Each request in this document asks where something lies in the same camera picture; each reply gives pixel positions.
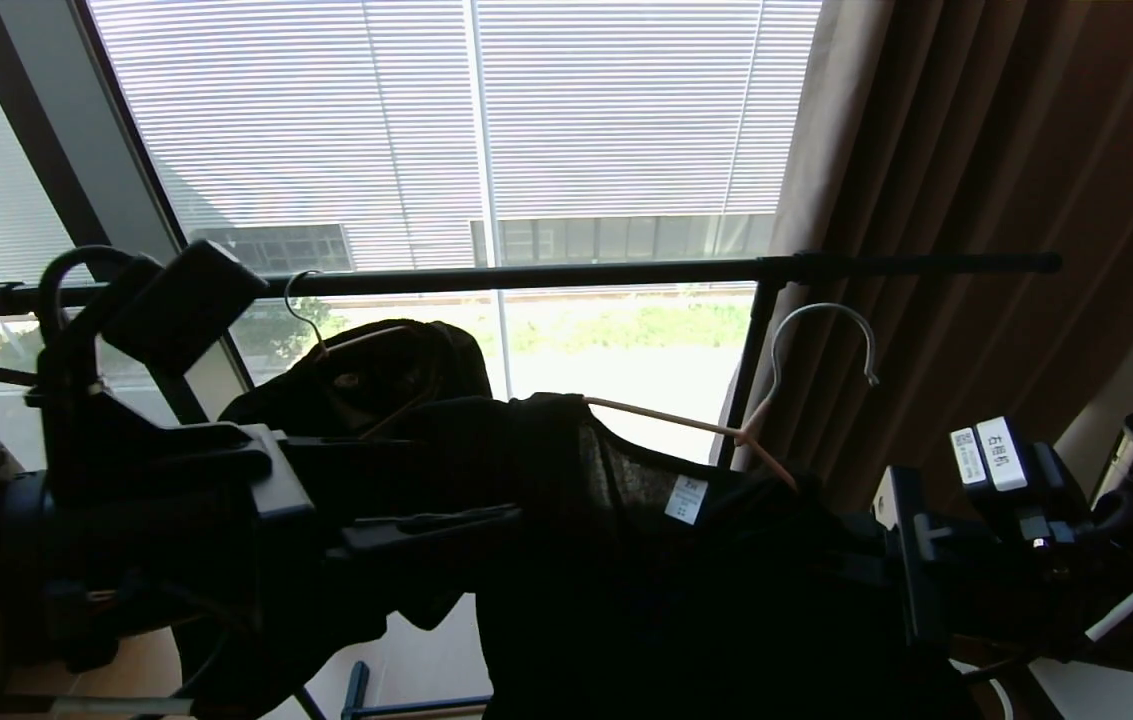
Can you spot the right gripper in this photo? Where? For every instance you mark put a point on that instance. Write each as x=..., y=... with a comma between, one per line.
x=956, y=580

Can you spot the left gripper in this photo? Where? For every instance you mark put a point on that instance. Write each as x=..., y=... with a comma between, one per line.
x=176, y=520

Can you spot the black shorts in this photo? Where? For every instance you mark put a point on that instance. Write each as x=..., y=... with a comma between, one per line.
x=376, y=370

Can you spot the pink clothes hanger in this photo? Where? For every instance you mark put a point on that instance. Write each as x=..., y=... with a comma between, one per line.
x=298, y=305
x=776, y=370

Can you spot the black garment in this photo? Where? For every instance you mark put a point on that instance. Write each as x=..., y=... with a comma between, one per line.
x=676, y=620

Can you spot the black clothes rack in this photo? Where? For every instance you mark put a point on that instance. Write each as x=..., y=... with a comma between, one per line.
x=626, y=272

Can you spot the window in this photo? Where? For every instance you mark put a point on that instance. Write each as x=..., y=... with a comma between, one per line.
x=326, y=120

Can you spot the brown curtain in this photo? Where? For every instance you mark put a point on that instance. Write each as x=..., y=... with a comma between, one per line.
x=976, y=130

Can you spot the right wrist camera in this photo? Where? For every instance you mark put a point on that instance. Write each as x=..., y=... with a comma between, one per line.
x=1006, y=470

